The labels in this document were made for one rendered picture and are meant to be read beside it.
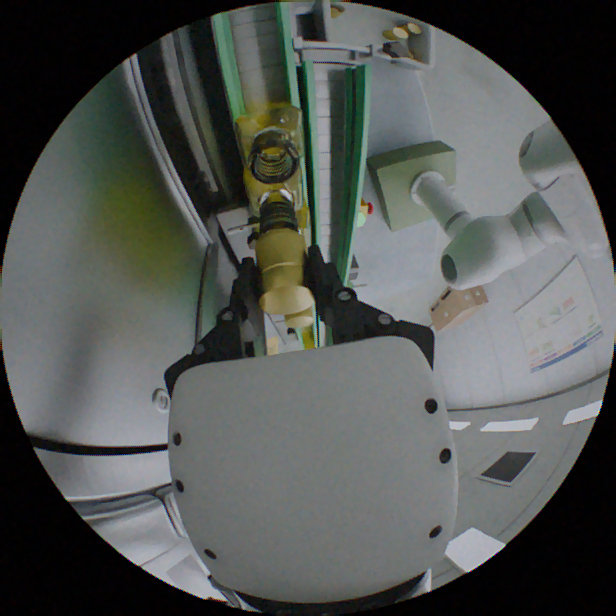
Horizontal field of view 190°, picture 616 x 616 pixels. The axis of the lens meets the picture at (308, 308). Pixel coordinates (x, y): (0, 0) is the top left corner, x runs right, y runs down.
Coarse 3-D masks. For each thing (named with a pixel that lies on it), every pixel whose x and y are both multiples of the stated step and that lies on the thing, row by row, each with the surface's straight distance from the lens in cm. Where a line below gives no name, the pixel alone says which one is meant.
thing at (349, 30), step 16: (352, 16) 57; (368, 16) 59; (384, 16) 59; (400, 16) 58; (336, 32) 53; (352, 32) 55; (368, 32) 56; (432, 32) 58; (416, 48) 58; (432, 48) 55; (432, 64) 54
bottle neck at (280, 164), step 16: (272, 128) 16; (256, 144) 12; (272, 144) 11; (288, 144) 12; (256, 160) 12; (272, 160) 15; (288, 160) 13; (256, 176) 12; (272, 176) 12; (288, 176) 12
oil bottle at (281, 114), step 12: (252, 108) 26; (264, 108) 21; (276, 108) 18; (288, 108) 18; (240, 120) 18; (252, 120) 17; (264, 120) 16; (276, 120) 16; (288, 120) 16; (300, 120) 17; (240, 132) 17; (252, 132) 16; (288, 132) 16; (300, 132) 17; (240, 144) 17; (300, 144) 17; (300, 156) 18
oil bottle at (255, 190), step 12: (300, 168) 20; (252, 180) 19; (288, 180) 18; (300, 180) 19; (252, 192) 19; (264, 192) 18; (288, 192) 18; (300, 192) 19; (252, 204) 19; (300, 204) 20
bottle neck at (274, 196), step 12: (276, 192) 18; (264, 204) 17; (276, 204) 16; (288, 204) 16; (264, 216) 15; (276, 216) 15; (288, 216) 15; (264, 228) 14; (276, 228) 17; (288, 228) 16
